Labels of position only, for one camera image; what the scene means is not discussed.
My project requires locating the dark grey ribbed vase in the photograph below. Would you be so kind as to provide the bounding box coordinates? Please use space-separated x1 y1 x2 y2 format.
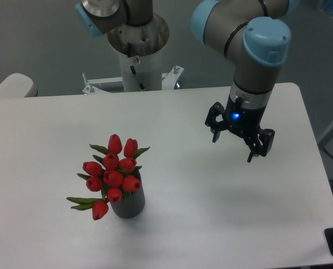
110 184 145 219

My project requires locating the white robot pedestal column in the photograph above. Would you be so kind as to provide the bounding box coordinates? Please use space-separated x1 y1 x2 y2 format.
117 53 162 92

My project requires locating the white chair armrest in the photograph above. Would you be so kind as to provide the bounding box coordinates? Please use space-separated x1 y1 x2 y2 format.
0 73 38 99

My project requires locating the white metal base frame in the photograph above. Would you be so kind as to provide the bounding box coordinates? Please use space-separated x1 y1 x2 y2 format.
82 65 184 95

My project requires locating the red tulip bouquet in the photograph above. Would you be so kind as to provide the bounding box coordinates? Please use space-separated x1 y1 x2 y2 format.
67 134 148 220

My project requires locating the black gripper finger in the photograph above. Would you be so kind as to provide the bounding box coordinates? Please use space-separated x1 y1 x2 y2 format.
205 102 229 143
244 128 275 163

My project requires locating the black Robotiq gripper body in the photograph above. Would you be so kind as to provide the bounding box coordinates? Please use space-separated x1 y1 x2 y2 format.
221 96 267 138

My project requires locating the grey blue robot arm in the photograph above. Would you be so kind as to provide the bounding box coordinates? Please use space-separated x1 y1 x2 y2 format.
75 1 298 157

